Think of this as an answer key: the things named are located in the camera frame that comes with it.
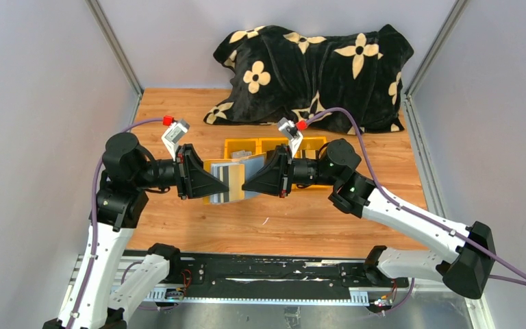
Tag aluminium frame post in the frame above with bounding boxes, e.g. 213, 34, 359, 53
85, 0, 144, 99
404, 0, 469, 97

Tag yellow three-compartment bin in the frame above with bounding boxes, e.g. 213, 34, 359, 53
223, 136, 332, 188

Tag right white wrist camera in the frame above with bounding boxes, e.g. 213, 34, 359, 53
277, 118, 303, 158

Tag gold striped credit card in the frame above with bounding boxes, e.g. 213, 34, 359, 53
210, 162, 245, 204

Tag aluminium frame post left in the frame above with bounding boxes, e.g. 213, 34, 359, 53
85, 0, 144, 99

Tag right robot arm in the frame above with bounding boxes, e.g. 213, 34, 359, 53
242, 139, 495, 300

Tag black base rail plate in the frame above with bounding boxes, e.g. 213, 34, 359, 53
163, 253, 410, 302

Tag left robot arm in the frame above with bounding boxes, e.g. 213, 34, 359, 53
43, 132, 229, 328

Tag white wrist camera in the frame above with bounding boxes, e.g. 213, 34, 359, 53
161, 119, 190, 160
277, 118, 303, 158

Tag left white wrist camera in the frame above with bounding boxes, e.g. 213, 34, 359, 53
161, 119, 190, 160

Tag black floral blanket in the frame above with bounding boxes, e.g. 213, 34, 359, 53
204, 25, 414, 134

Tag aluminium frame post right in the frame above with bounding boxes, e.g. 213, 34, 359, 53
404, 0, 469, 97

